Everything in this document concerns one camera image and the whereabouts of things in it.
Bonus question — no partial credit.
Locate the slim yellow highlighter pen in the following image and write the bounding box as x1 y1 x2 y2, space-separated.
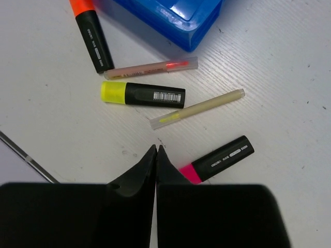
149 89 246 130

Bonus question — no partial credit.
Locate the slim orange highlighter pen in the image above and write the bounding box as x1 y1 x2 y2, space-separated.
103 57 199 80

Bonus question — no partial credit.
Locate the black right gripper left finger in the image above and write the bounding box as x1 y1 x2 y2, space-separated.
1 146 157 247

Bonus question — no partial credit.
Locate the pink cap black highlighter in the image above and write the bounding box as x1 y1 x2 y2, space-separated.
179 135 254 184

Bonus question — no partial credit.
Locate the yellow cap black highlighter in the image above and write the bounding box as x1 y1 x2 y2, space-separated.
100 81 186 109

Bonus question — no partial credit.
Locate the orange cap black highlighter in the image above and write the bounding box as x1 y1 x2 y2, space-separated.
69 0 115 74

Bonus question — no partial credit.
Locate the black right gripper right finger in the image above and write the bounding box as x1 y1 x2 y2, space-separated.
156 147 291 247

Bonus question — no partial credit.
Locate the blue plastic divided tray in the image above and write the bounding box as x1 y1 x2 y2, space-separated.
93 0 223 53

